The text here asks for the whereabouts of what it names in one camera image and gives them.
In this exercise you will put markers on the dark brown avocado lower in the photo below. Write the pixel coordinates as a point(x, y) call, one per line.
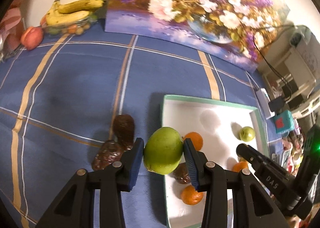
point(110, 152)

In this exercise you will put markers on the teal toy box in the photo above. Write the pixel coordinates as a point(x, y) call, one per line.
point(284, 122)

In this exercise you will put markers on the orange in tray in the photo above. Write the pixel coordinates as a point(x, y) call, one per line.
point(196, 139)

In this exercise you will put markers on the blue plaid tablecloth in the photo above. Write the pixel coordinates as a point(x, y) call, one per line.
point(58, 101)

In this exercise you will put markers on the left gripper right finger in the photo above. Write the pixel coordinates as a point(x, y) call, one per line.
point(252, 206)

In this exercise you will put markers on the yellow banana bunch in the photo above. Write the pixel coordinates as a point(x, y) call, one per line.
point(71, 12)

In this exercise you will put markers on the floral painting canvas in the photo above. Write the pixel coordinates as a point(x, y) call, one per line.
point(232, 30)

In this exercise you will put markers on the white tray teal rim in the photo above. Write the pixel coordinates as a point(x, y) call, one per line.
point(218, 123)

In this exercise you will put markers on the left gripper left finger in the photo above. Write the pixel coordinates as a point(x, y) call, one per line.
point(74, 205)

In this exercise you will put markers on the large green mango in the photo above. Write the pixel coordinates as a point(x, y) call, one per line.
point(163, 151)

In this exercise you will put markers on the dark brown avocado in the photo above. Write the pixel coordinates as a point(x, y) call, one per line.
point(124, 130)
point(110, 152)

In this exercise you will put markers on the white power strip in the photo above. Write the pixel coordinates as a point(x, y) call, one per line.
point(264, 100)

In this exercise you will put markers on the red apple front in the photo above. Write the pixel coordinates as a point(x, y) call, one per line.
point(32, 37)

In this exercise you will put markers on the dark brown avocado upper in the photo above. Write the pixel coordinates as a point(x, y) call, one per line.
point(124, 130)

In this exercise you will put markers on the black power adapter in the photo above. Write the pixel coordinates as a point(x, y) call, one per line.
point(276, 104)

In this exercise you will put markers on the dark avocado in tray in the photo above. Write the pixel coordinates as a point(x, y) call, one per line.
point(181, 174)

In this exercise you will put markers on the small orange near finger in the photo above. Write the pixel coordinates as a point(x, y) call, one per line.
point(240, 166)

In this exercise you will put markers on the large orange on cloth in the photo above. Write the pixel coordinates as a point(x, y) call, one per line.
point(190, 196)

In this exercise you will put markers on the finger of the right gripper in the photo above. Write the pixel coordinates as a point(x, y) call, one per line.
point(271, 174)

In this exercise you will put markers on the clear plastic fruit container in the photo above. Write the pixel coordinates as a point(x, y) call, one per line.
point(78, 27)

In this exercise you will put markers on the small green apple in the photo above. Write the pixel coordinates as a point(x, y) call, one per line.
point(247, 134)

